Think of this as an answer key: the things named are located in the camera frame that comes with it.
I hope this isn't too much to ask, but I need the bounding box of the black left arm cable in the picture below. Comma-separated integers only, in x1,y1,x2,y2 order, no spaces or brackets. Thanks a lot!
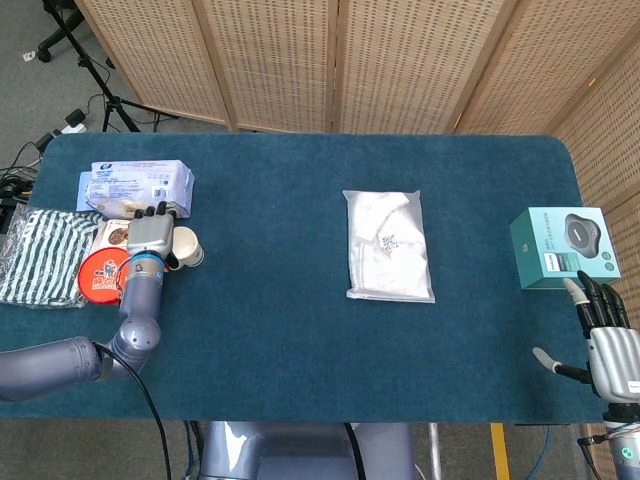
92,342,174,480

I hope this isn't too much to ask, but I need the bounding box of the wooden rattan folding screen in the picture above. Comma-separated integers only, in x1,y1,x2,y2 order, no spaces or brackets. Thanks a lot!
74,0,640,480

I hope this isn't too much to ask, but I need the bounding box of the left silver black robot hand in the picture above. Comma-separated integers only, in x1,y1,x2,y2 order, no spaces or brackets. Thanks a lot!
119,201,182,271

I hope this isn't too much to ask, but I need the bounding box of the silver metal table leg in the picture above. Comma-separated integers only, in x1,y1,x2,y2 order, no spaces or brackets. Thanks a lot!
428,423,444,480

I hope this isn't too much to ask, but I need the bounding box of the white blue tissue pack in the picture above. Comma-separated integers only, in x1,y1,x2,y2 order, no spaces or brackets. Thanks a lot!
75,159,196,220

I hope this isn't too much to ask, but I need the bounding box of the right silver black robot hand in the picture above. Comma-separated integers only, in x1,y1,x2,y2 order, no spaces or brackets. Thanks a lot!
532,269,640,405

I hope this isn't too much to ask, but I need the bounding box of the black floor cable bundle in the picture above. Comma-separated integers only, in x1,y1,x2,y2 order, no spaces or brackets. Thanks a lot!
0,133,54,236

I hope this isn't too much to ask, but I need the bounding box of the blue hanging cable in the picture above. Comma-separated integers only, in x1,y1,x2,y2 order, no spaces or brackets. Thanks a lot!
182,421,200,480

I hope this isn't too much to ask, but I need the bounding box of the small white paper cup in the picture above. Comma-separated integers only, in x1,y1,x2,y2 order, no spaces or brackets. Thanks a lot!
172,226,205,271

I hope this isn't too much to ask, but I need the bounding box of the teal speaker product box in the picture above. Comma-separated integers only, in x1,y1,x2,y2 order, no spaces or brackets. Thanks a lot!
508,206,622,291

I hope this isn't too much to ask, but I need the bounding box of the white power strip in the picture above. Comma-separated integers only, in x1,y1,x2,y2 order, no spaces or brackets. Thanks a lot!
52,108,89,136

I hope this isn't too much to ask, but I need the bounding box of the black torso cable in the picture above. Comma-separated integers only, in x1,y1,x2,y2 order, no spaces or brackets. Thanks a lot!
342,423,369,480

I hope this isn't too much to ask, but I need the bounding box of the red green food box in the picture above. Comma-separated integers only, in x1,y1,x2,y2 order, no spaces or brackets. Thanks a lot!
91,218,176,272

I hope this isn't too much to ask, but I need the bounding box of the green white striped cloth bag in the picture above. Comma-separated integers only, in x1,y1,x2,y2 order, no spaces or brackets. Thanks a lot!
0,202,109,307

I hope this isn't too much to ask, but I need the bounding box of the dark teal table mat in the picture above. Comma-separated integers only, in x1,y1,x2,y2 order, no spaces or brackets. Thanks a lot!
0,130,636,425

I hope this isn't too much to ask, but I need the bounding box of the black tripod stand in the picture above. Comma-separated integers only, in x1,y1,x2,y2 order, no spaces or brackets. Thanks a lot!
42,0,179,134

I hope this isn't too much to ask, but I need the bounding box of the white garment in clear bag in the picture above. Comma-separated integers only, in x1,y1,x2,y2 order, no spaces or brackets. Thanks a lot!
342,188,436,304

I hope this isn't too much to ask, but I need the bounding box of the black office chair base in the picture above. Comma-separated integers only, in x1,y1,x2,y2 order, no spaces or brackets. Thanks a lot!
37,0,86,64

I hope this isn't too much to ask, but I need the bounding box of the grey-blue robot torso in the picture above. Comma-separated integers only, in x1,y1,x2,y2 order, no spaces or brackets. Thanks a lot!
199,421,416,480

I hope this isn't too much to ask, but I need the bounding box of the orange lidded snack canister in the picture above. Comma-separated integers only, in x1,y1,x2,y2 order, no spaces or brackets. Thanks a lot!
77,248,132,306

